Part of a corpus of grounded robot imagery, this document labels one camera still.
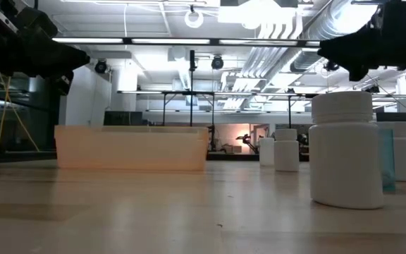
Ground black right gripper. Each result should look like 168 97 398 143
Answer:
317 0 406 82

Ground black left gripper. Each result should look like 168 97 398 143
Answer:
0 0 91 95

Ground teal translucent pill bottle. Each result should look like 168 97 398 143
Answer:
378 127 397 193

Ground small white pill bottle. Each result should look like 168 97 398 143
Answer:
259 137 276 167

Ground large white pill bottle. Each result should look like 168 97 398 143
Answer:
308 90 385 210

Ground translucent orange plastic basket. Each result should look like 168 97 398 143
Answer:
54 124 210 172

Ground wide black monitor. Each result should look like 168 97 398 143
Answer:
374 111 406 142

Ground cardboard box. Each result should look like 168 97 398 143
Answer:
222 143 243 155

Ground round black ceiling camera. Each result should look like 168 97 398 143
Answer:
94 59 109 75
210 55 225 71

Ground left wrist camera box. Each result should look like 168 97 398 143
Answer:
0 6 59 41

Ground yellow cable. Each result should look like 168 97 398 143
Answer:
0 71 41 152

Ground black background frame rig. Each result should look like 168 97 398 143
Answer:
117 90 319 128

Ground black camera pole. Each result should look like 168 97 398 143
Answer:
187 49 198 127

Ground white cable ring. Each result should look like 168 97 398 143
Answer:
183 9 205 30

